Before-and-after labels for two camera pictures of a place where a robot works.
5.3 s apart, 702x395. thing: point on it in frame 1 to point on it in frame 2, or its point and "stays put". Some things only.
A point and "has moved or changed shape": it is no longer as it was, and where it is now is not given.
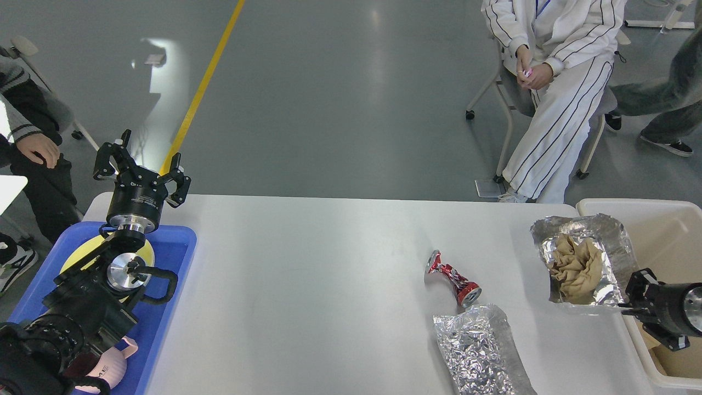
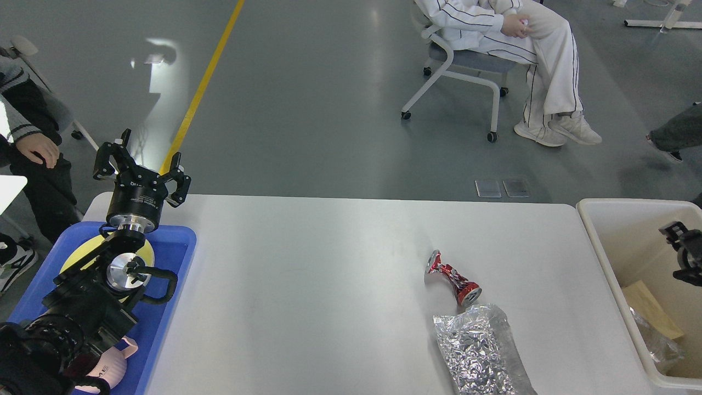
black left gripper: (136, 201) stays put
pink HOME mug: (111, 366) stays put
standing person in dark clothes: (29, 138) stays put
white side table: (10, 186) stays put
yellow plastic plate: (87, 247) stays put
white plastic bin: (666, 236) stays put
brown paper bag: (674, 364) has moved or changed shape
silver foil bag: (618, 259) to (666, 351)
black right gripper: (677, 305) to (689, 253)
